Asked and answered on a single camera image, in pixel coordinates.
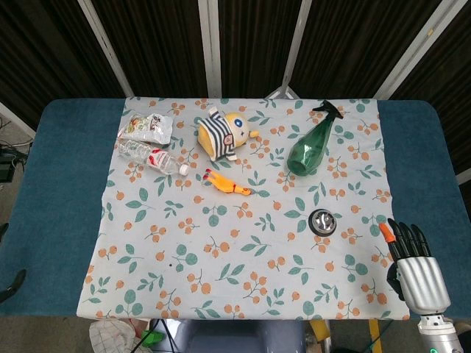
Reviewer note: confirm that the clear plastic water bottle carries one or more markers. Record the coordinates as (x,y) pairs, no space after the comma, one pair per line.
(151,156)

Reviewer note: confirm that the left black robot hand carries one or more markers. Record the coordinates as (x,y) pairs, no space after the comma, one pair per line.
(13,284)

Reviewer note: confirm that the round black and silver knob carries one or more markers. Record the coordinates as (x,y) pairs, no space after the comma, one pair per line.
(323,221)

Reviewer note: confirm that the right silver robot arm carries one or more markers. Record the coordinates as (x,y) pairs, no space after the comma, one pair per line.
(439,334)

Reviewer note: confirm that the silver snack bag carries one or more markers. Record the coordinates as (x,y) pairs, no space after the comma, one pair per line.
(147,127)

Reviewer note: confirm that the green plastic object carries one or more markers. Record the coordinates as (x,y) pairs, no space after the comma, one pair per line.
(151,337)

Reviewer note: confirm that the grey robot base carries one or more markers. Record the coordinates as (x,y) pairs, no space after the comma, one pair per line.
(235,336)

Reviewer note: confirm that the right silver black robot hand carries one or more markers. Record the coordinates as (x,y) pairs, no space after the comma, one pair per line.
(419,274)

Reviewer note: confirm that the blue table cover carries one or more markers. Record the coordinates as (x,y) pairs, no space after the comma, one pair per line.
(55,206)

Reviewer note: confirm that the yellow rubber chicken toy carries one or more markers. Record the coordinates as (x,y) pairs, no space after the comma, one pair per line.
(225,183)

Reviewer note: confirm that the striped yellow plush toy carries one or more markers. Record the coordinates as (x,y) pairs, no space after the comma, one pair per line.
(222,134)

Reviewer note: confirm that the white checked cloth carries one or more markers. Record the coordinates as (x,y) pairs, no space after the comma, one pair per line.
(114,336)

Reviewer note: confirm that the green plastic spray bottle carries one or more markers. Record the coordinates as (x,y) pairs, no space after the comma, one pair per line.
(311,147)

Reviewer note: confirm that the floral patterned tablecloth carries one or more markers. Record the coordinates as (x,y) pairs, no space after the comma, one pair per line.
(235,228)

